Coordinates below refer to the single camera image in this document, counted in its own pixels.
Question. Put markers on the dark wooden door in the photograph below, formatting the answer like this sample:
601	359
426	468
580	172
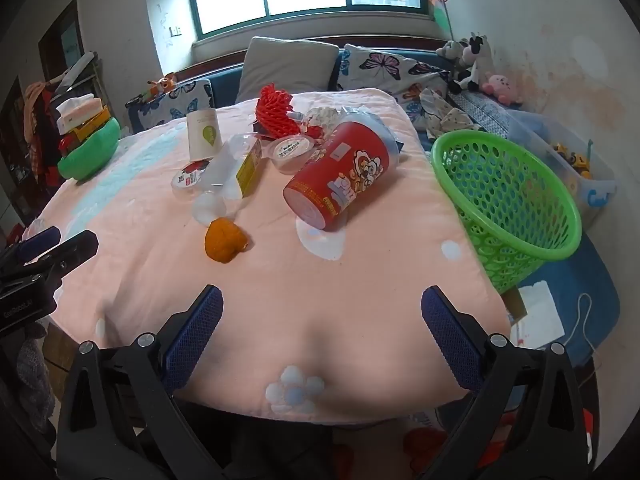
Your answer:
62	40

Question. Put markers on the small butterfly print pillow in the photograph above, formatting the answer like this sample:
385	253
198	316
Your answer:
180	102

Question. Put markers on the orange fox toy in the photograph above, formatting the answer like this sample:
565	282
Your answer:
167	84

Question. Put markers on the white paper cup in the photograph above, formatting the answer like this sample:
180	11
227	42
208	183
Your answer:
202	135

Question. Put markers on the grey plush toy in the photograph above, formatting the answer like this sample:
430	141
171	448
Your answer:
450	50

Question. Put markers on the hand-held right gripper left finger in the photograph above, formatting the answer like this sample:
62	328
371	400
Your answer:
200	330

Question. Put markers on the green bowl with toys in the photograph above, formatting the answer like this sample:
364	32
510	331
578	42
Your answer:
95	152

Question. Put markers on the green plastic mesh basket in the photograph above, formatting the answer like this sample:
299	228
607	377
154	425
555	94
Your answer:
500	242

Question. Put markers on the clear plastic bottle yellow label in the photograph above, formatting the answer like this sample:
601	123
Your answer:
222	165

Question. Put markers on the white light switch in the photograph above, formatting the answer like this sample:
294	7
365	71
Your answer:
175	31

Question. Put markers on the blue floor mat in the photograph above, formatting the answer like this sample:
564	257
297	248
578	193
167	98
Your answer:
595	280

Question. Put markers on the grey pillow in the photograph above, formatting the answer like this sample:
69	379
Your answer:
285	67

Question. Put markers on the red foam fruit net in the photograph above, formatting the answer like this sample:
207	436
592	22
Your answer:
272	105

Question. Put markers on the white paper sheet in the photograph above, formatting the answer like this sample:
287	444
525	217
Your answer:
537	315

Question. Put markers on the folded white pink towels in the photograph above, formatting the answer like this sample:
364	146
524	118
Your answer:
77	107

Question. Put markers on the white wrapper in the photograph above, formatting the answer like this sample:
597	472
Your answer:
322	116

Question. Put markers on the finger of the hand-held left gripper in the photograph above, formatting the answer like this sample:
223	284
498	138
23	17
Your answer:
75	251
32	244

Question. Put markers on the hanging clothes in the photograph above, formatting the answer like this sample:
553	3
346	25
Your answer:
37	110

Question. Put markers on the yogurt cup with berry lid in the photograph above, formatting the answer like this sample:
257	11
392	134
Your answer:
186	178

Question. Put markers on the yellow toy digger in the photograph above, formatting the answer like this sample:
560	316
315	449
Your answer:
575	160

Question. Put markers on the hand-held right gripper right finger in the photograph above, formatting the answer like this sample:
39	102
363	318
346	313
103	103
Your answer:
450	340

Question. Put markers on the large butterfly print pillow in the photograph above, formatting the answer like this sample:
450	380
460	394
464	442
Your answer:
380	67

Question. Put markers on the pink plush toy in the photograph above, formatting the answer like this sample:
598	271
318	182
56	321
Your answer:
500	85

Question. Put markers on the black white cow plush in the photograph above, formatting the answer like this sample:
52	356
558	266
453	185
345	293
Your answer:
472	60

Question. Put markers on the grey blue patterned cloth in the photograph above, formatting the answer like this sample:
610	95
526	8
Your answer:
480	107

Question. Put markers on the metal rack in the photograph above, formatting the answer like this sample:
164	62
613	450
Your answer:
92	80

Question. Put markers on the red instant noodle cup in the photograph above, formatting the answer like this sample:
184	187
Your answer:
340	180

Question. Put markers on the clear jelly cup white label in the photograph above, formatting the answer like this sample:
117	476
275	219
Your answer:
292	152

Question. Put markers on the clear plastic storage box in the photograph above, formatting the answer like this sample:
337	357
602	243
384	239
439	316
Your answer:
595	195

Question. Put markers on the beige patterned baby clothes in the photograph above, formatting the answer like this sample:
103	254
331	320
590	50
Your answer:
440	110

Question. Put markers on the small yellow box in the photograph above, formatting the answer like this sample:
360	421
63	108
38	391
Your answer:
249	170

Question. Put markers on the orange peel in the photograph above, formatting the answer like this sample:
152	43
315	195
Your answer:
222	242

